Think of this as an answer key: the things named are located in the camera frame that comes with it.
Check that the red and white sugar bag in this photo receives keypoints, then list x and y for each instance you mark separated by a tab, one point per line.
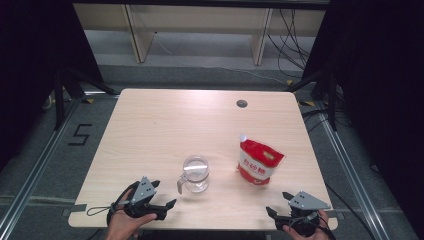
258	161

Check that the person's left hand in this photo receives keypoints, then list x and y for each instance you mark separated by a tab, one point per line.
123	225

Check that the black curtain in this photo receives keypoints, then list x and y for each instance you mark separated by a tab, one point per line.
383	83
30	50

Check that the silver metal floor rail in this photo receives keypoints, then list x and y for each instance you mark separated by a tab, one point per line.
36	163
350	173

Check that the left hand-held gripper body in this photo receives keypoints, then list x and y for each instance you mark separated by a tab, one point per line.
144	190

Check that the clear glass jar with lid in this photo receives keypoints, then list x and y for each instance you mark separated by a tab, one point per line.
196	173

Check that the person's right hand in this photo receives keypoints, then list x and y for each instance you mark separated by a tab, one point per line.
316	230

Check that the grey round table grommet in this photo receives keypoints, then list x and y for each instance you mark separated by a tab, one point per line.
242	103

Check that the yellow and black tape piece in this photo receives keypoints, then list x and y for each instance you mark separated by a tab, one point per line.
307	103
88	100

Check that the light wooden shelf unit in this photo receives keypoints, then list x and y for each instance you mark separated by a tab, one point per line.
200	16

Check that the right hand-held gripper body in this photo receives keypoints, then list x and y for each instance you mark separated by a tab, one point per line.
305	202

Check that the grey tape strip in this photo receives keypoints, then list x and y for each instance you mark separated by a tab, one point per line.
337	214
75	209

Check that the black metal stand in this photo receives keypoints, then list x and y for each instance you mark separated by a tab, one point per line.
331	100
59	100

